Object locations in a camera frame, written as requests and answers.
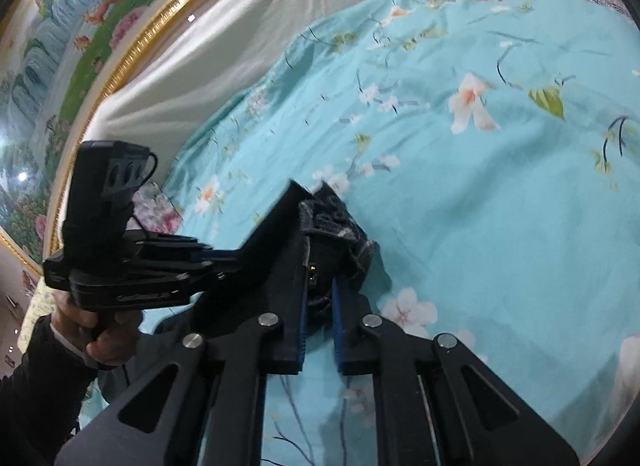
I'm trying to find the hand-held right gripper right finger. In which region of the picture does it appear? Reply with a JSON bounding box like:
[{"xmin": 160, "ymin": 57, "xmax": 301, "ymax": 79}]
[{"xmin": 331, "ymin": 281, "xmax": 582, "ymax": 466}]

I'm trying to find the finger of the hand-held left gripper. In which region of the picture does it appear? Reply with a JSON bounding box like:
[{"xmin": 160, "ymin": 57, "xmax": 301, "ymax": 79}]
[
  {"xmin": 145, "ymin": 255, "xmax": 251, "ymax": 297},
  {"xmin": 134, "ymin": 232, "xmax": 215, "ymax": 257}
]

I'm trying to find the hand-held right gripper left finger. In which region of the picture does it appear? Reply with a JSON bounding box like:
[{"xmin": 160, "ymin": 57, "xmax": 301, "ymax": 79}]
[{"xmin": 55, "ymin": 180, "xmax": 321, "ymax": 466}]

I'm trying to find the person's left forearm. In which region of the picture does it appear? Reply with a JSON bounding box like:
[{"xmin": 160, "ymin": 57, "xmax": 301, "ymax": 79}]
[{"xmin": 0, "ymin": 315, "xmax": 101, "ymax": 466}]

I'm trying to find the person's left hand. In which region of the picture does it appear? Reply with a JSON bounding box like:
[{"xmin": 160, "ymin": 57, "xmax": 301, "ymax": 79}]
[{"xmin": 52, "ymin": 291, "xmax": 143, "ymax": 368}]

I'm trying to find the pink floral cloth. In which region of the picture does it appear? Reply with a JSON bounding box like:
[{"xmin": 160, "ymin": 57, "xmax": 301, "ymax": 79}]
[{"xmin": 131, "ymin": 181, "xmax": 185, "ymax": 235}]

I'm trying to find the gold framed landscape painting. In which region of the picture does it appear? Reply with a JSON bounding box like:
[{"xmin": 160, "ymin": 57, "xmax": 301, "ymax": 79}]
[{"xmin": 0, "ymin": 0, "xmax": 262, "ymax": 277}]

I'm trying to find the light blue floral bedsheet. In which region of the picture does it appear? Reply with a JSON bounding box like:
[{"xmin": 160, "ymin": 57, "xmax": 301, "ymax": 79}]
[{"xmin": 75, "ymin": 0, "xmax": 640, "ymax": 466}]

